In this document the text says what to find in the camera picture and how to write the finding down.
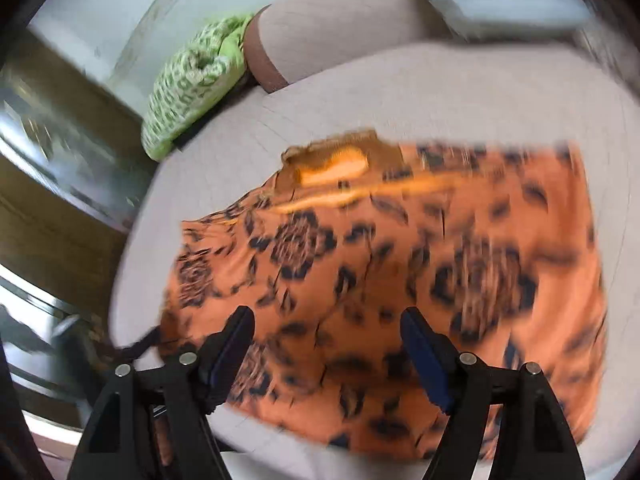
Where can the pink brown bolster pillow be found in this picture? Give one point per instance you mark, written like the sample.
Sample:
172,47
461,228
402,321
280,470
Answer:
290,40

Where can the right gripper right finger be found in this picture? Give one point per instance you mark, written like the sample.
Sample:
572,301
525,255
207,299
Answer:
534,439

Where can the orange black floral blouse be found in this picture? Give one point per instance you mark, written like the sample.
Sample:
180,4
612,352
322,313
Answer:
495,247

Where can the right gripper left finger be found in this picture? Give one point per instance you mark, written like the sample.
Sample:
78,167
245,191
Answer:
152,424

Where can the pink quilted mattress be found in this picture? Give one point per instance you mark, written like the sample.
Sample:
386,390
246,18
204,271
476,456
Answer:
518,94

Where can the wooden door with glass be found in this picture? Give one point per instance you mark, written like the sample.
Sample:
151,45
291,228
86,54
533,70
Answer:
73,176

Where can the green patterned folded blanket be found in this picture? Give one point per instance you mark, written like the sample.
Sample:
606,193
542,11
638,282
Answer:
193,81

